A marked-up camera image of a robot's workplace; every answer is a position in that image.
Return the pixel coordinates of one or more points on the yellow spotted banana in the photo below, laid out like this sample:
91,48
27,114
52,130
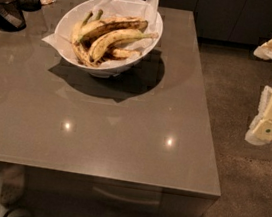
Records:
101,45

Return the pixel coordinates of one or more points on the small lower right banana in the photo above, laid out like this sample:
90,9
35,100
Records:
121,53

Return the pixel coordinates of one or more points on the long dark-streaked banana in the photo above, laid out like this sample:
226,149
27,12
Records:
97,28

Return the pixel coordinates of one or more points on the bottom brown spotted banana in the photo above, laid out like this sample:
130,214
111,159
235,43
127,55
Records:
82,56

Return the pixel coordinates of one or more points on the left green-stemmed banana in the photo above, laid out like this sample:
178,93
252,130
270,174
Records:
78,26

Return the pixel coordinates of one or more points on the white bowl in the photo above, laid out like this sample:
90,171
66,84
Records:
60,39

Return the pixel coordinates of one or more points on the white paper liner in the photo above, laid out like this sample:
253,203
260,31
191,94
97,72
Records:
107,37

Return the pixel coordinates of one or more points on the small packet on table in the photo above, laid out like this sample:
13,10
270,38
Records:
47,2

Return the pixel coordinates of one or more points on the black mesh tray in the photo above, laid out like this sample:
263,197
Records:
11,16

